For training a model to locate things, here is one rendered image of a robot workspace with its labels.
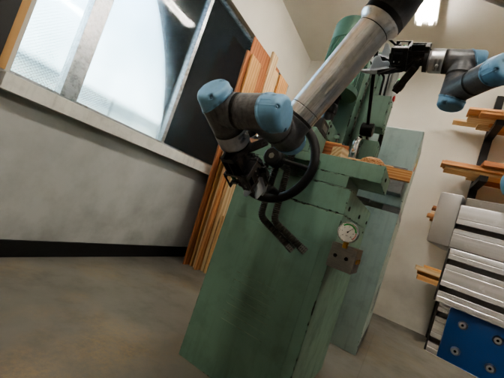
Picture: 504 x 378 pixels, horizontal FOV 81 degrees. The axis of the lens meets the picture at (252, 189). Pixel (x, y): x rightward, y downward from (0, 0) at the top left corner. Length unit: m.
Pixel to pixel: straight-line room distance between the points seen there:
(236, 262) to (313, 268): 0.30
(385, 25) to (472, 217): 0.42
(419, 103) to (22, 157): 3.51
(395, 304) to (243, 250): 2.51
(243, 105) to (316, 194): 0.55
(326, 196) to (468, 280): 0.57
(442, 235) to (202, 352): 0.96
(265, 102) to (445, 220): 0.37
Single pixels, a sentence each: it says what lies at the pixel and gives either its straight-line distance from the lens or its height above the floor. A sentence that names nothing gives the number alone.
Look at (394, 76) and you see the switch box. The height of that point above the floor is 1.45.
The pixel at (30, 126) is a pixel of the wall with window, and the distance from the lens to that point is 1.82.
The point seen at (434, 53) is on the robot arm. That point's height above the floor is 1.28.
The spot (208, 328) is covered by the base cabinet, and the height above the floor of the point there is 0.15.
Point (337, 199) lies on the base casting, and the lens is 1.04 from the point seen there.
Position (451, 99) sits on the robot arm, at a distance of 1.10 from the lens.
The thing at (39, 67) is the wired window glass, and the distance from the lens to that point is 1.91.
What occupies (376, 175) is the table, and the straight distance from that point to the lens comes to 1.03.
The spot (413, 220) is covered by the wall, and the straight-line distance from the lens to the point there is 3.45.
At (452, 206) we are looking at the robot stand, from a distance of 0.60.
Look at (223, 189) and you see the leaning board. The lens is 2.49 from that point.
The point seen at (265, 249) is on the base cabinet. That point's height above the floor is 0.51.
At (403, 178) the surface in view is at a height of 0.91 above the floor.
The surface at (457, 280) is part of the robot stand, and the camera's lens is 0.59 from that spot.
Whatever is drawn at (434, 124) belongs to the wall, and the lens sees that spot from 3.70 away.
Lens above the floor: 0.65
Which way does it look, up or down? 3 degrees up
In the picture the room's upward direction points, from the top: 19 degrees clockwise
